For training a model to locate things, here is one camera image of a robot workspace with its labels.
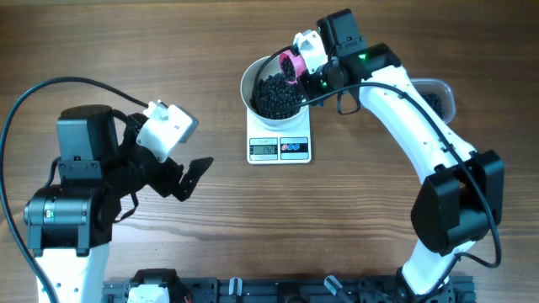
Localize white bowl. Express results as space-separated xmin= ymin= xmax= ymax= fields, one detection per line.
xmin=240 ymin=56 xmax=309 ymax=130

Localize black beans in container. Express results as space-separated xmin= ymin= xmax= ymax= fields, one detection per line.
xmin=421 ymin=93 xmax=444 ymax=119

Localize black beans in bowl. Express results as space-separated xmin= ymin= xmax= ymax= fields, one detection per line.
xmin=249 ymin=73 xmax=304 ymax=120

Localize black beans in scoop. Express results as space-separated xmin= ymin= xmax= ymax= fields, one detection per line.
xmin=280 ymin=57 xmax=296 ymax=84

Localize pink scoop with blue handle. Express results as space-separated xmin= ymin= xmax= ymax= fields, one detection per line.
xmin=278 ymin=50 xmax=307 ymax=84

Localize white digital kitchen scale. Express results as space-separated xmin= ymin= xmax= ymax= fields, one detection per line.
xmin=247 ymin=108 xmax=312 ymax=165

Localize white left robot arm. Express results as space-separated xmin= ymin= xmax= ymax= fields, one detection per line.
xmin=24 ymin=101 xmax=213 ymax=302

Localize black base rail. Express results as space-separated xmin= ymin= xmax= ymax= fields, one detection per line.
xmin=100 ymin=268 xmax=477 ymax=303

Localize clear plastic container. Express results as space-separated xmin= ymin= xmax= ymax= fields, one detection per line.
xmin=411 ymin=78 xmax=456 ymax=125

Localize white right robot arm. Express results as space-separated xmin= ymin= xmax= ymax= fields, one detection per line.
xmin=292 ymin=9 xmax=504 ymax=301

